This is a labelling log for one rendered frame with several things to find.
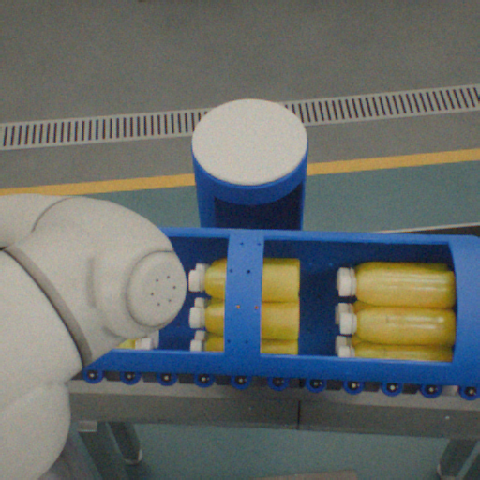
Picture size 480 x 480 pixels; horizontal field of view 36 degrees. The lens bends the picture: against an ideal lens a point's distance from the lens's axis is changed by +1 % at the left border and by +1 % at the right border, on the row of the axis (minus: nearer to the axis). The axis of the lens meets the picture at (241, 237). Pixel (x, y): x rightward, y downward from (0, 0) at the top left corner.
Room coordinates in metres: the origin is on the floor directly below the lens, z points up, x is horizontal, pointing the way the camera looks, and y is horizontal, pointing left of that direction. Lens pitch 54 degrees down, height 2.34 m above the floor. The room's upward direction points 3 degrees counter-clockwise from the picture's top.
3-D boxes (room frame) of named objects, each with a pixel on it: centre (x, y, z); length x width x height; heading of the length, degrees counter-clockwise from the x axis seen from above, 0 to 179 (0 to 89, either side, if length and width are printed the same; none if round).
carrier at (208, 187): (1.24, -0.03, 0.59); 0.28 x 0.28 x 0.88
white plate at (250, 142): (1.24, -0.03, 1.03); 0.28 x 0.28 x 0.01
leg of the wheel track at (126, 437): (0.86, 0.38, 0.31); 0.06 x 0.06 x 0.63; 85
